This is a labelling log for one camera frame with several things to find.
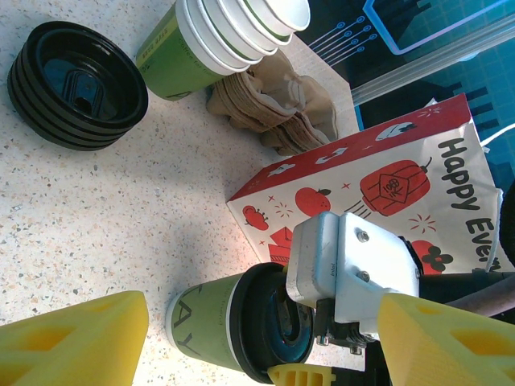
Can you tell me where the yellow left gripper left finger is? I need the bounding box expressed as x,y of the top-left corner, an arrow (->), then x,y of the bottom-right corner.
0,289 -> 150,386

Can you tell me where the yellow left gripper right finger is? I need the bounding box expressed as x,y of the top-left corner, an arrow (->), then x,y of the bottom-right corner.
376,292 -> 515,386

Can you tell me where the black plastic cup lid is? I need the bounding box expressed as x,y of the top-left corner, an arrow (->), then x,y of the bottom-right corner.
22,20 -> 150,125
227,263 -> 317,385
10,51 -> 142,144
14,39 -> 148,136
6,64 -> 134,152

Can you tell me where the green paper cup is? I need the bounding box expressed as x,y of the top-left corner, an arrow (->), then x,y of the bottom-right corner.
135,0 -> 246,101
188,0 -> 266,68
164,273 -> 242,369
208,0 -> 293,51

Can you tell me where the white and red paper bag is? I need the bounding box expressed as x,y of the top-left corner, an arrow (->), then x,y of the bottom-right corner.
225,92 -> 515,278

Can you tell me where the stack of pulp cup carriers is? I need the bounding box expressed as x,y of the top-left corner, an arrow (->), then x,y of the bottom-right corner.
205,50 -> 337,157

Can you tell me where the stack of paper cups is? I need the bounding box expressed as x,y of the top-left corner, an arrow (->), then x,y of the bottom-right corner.
237,0 -> 311,33

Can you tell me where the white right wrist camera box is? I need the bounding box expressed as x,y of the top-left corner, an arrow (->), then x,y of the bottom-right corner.
285,211 -> 422,347

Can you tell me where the aluminium frame post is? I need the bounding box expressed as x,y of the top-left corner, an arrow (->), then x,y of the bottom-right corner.
349,35 -> 515,106

